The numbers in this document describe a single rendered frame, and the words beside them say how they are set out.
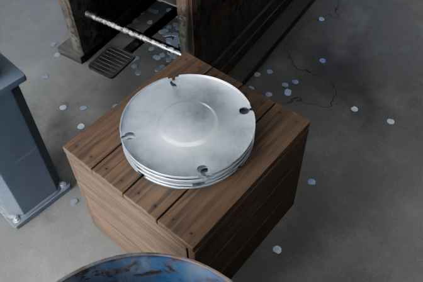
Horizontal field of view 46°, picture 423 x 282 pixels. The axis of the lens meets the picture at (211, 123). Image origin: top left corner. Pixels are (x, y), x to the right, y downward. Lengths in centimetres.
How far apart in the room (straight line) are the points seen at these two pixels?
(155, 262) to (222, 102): 43
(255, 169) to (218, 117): 14
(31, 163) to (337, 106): 95
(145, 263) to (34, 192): 65
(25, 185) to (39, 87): 50
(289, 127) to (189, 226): 32
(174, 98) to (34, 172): 45
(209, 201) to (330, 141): 65
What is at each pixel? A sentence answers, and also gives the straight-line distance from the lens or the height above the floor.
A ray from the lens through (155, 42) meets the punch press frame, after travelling 159.
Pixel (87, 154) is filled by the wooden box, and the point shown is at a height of 35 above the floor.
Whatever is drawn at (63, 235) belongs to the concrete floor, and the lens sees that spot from 142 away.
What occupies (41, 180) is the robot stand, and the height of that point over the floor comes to 10.
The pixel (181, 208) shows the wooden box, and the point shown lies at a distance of 99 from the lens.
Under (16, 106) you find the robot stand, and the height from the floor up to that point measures 37.
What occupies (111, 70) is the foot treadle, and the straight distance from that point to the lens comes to 155.
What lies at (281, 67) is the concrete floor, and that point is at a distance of 177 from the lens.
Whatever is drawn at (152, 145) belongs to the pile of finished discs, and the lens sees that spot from 104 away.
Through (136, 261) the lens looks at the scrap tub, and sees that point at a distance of 83.
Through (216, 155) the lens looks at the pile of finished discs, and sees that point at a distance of 102.
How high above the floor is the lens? 120
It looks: 50 degrees down
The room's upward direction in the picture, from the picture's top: 2 degrees counter-clockwise
